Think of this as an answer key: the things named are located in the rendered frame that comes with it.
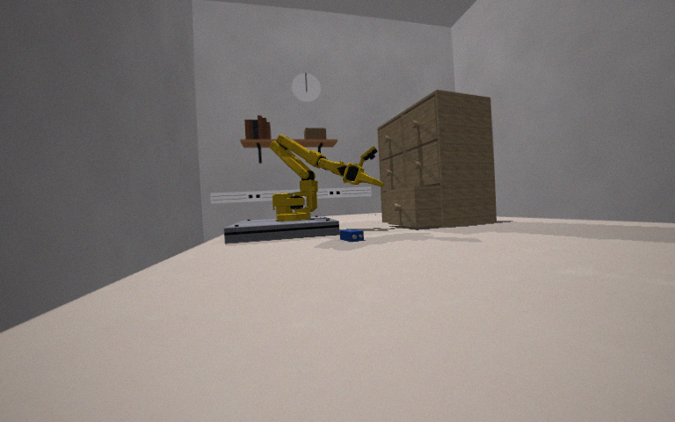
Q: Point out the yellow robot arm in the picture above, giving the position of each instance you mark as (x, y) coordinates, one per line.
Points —
(286, 202)

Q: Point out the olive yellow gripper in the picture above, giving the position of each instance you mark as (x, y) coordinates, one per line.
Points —
(354, 173)

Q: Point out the brown wooden chest of drawers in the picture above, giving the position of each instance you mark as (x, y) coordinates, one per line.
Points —
(466, 158)

